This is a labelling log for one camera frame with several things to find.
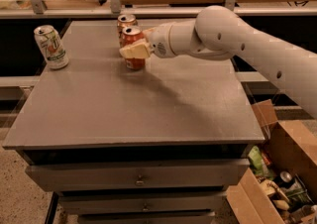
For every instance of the orange patterned soda can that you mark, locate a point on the orange patterned soda can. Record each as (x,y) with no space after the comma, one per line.
(125,20)

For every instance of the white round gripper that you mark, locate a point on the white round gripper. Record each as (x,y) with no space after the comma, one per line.
(159,42)

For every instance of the white green 7up can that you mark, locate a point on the white green 7up can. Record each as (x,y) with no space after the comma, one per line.
(51,47)

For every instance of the middle grey drawer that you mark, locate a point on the middle grey drawer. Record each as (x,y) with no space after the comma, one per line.
(143,203)

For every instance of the grey drawer cabinet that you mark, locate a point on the grey drawer cabinet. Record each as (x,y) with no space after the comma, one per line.
(95,110)

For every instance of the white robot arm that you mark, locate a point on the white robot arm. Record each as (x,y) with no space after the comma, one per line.
(217,33)

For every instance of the red coke can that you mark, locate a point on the red coke can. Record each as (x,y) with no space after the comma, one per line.
(130,35)

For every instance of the green snack bag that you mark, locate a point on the green snack bag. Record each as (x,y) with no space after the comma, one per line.
(257,163)

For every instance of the cardboard box of snacks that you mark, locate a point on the cardboard box of snacks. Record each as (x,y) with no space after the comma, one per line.
(292,147)

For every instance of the grey drawer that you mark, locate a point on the grey drawer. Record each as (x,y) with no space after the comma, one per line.
(150,218)
(143,203)
(100,176)

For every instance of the top grey drawer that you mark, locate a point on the top grey drawer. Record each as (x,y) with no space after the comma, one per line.
(100,176)

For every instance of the bottom grey drawer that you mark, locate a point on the bottom grey drawer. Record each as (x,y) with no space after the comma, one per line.
(150,218)

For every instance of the silver can in box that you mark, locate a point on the silver can in box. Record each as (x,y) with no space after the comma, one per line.
(284,179)

